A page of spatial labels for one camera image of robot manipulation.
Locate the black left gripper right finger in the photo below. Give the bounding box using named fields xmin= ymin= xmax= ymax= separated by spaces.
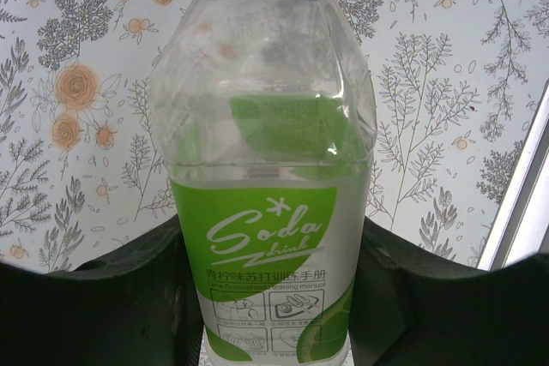
xmin=347 ymin=215 xmax=549 ymax=366

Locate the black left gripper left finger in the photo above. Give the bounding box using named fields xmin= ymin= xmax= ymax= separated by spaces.
xmin=0 ymin=214 xmax=206 ymax=366

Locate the floral table cover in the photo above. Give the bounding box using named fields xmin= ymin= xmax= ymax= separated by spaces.
xmin=0 ymin=0 xmax=549 ymax=273

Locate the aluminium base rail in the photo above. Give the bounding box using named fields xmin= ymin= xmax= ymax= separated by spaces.
xmin=474 ymin=85 xmax=549 ymax=273

